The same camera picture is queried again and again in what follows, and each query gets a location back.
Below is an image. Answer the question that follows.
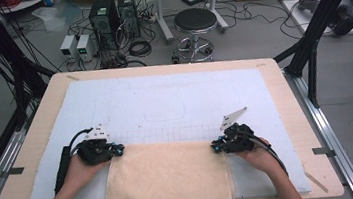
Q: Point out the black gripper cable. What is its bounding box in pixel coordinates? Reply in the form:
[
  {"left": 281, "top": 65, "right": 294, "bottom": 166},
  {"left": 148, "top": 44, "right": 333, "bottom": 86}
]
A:
[
  {"left": 47, "top": 126, "right": 101, "bottom": 196},
  {"left": 239, "top": 124, "right": 290, "bottom": 181}
]

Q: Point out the coiled black cable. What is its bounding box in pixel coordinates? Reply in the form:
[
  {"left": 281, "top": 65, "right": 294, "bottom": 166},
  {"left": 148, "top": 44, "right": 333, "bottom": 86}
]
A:
[{"left": 127, "top": 39, "right": 153, "bottom": 59}]

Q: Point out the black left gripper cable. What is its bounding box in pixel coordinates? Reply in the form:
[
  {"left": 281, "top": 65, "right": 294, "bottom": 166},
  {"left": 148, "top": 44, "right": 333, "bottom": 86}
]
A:
[{"left": 47, "top": 126, "right": 101, "bottom": 196}]

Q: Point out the white power supply box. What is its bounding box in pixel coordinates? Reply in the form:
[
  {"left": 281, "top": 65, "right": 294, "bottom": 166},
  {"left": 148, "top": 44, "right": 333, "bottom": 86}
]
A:
[
  {"left": 58, "top": 33, "right": 79, "bottom": 61},
  {"left": 75, "top": 32, "right": 97, "bottom": 62}
]

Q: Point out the clear plastic bag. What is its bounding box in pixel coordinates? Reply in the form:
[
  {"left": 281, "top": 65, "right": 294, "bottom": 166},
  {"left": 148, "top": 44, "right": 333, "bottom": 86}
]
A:
[{"left": 31, "top": 2, "right": 85, "bottom": 34}]

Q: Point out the white metal stand leg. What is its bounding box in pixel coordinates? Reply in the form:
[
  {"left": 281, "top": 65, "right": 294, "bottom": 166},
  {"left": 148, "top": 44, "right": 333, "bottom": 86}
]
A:
[
  {"left": 154, "top": 0, "right": 176, "bottom": 45},
  {"left": 206, "top": 0, "right": 230, "bottom": 34}
]

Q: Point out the peach towel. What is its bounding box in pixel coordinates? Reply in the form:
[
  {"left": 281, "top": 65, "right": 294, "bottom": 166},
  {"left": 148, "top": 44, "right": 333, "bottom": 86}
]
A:
[{"left": 93, "top": 133, "right": 237, "bottom": 199}]

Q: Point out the black round stool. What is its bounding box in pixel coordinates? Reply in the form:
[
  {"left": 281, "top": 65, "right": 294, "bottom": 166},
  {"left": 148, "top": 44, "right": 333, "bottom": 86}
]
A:
[{"left": 165, "top": 4, "right": 223, "bottom": 67}]

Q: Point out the grey machine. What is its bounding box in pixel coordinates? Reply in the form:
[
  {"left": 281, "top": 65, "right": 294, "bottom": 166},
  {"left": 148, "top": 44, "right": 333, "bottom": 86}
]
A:
[{"left": 297, "top": 0, "right": 353, "bottom": 41}]

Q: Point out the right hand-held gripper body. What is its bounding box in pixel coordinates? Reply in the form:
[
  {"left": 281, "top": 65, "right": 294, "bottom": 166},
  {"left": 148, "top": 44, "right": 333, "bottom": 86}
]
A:
[{"left": 218, "top": 106, "right": 257, "bottom": 155}]

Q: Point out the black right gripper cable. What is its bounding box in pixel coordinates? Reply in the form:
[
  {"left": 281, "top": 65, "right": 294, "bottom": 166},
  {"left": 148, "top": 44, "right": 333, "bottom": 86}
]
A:
[{"left": 239, "top": 124, "right": 290, "bottom": 181}]

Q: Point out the grey metal bracket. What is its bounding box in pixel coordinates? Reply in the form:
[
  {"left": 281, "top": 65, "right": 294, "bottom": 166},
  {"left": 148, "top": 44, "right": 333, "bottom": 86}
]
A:
[
  {"left": 5, "top": 165, "right": 26, "bottom": 177},
  {"left": 312, "top": 145, "right": 337, "bottom": 160}
]

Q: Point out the person's right hand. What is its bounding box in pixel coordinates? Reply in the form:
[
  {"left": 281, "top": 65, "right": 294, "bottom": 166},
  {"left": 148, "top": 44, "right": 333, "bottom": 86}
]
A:
[{"left": 232, "top": 134, "right": 283, "bottom": 179}]

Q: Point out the person's left hand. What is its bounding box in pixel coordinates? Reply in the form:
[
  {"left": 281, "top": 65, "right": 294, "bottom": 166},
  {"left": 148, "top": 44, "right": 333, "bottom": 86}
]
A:
[{"left": 59, "top": 150, "right": 115, "bottom": 196}]

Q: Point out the slim black computer tower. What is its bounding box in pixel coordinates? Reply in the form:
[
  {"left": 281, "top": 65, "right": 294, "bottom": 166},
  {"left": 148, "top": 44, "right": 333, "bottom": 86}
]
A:
[{"left": 117, "top": 0, "right": 142, "bottom": 39}]

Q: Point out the black metal frame post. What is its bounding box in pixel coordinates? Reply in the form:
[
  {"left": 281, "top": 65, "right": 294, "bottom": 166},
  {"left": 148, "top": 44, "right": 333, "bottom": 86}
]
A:
[
  {"left": 267, "top": 0, "right": 353, "bottom": 113},
  {"left": 0, "top": 0, "right": 63, "bottom": 134}
]

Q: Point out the thin wooden stick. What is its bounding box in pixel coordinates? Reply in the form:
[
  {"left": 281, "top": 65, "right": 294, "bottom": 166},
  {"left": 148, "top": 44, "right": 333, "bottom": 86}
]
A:
[{"left": 303, "top": 168, "right": 330, "bottom": 196}]

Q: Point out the large black computer tower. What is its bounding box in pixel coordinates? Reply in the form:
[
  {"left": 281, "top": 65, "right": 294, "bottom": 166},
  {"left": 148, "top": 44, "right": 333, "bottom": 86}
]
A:
[{"left": 87, "top": 0, "right": 124, "bottom": 53}]

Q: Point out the white round table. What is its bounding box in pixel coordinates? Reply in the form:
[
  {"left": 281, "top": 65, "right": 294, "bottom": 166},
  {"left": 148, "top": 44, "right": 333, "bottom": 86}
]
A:
[{"left": 0, "top": 0, "right": 54, "bottom": 15}]

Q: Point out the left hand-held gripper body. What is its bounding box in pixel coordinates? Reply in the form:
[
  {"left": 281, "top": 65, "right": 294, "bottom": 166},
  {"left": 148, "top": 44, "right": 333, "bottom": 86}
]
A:
[{"left": 73, "top": 122, "right": 116, "bottom": 168}]

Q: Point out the white grid mat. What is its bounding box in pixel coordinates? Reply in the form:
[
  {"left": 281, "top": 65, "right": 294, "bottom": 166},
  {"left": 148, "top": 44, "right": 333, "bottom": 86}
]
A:
[{"left": 10, "top": 55, "right": 313, "bottom": 199}]

